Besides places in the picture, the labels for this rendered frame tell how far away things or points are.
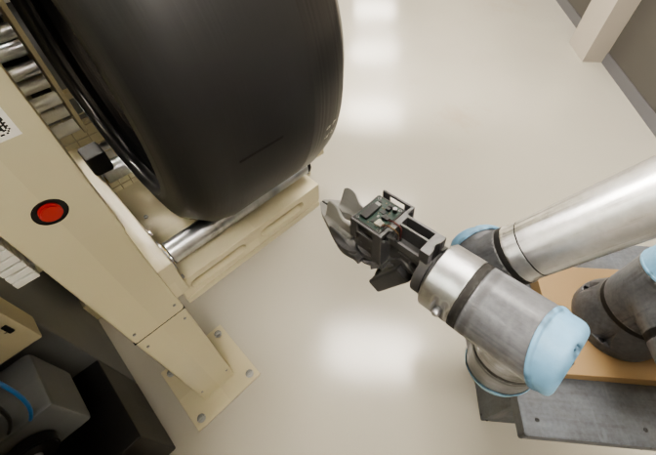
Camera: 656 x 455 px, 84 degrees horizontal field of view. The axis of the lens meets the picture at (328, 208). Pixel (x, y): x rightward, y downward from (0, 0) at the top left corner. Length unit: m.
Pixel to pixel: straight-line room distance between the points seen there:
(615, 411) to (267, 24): 1.00
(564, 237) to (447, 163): 1.71
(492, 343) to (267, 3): 0.43
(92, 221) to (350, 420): 1.11
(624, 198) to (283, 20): 0.43
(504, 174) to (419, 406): 1.34
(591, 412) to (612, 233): 0.58
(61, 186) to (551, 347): 0.64
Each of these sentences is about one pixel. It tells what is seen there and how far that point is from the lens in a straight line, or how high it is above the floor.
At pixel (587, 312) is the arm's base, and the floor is 0.68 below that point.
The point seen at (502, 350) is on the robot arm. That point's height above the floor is 1.08.
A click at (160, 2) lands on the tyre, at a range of 0.40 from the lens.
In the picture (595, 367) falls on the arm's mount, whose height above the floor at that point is 0.63.
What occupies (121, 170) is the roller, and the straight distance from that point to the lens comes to 0.91.
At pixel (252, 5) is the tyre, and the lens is 0.43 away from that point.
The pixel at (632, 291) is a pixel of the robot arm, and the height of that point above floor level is 0.82.
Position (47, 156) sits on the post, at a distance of 0.61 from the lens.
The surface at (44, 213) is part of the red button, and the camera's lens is 0.65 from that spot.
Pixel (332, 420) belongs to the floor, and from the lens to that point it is 1.49.
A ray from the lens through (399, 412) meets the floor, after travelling 1.51.
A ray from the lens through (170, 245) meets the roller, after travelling 0.71.
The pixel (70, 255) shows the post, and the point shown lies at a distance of 0.72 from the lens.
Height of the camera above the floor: 1.47
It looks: 51 degrees down
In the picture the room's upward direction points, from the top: straight up
